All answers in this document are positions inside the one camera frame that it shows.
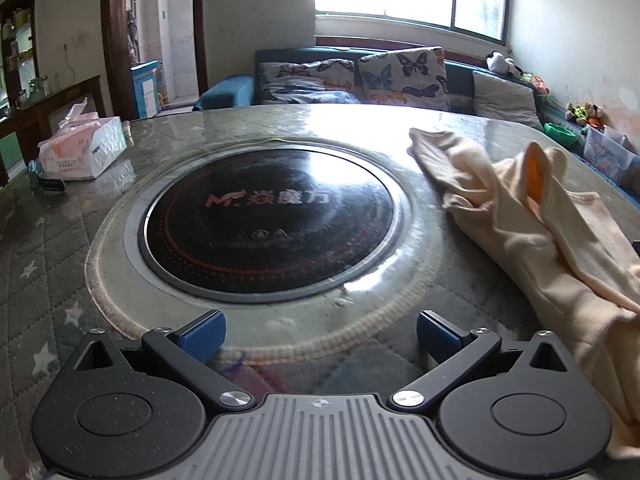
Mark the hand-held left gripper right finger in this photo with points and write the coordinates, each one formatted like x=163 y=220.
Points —
x=440 y=336

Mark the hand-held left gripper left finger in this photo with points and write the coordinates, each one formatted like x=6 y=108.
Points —
x=200 y=334

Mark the cream sweater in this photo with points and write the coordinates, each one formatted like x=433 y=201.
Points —
x=550 y=240

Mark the black round induction cooktop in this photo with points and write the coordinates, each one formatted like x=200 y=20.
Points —
x=270 y=220

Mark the small dark green packet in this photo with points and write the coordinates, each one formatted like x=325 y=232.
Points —
x=47 y=180

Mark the pink white tissue pack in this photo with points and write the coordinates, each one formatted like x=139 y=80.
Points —
x=85 y=147

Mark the green plastic basin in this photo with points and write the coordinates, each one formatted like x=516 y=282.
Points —
x=560 y=132

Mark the blue sofa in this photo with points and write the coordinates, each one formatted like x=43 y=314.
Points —
x=230 y=92

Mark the grey pillow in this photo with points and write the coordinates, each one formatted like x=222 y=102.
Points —
x=505 y=100

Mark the clear plastic storage box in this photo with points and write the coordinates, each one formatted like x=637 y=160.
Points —
x=605 y=152

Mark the small blue cabinet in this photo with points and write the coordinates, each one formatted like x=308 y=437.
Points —
x=145 y=90

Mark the blue sofa mattress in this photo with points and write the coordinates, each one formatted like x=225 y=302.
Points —
x=552 y=110

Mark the butterfly print pillow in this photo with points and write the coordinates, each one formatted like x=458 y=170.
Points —
x=305 y=82
x=405 y=77

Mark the brown teddy bear toys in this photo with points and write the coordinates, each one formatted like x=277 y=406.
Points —
x=585 y=115

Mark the colourful plush toys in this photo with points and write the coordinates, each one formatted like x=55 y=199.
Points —
x=535 y=82

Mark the dark wooden cabinet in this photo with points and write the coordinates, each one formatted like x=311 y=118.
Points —
x=30 y=115

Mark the panda plush toy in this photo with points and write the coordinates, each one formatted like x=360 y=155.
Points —
x=500 y=64

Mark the dark wooden door frame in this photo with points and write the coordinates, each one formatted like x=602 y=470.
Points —
x=117 y=35

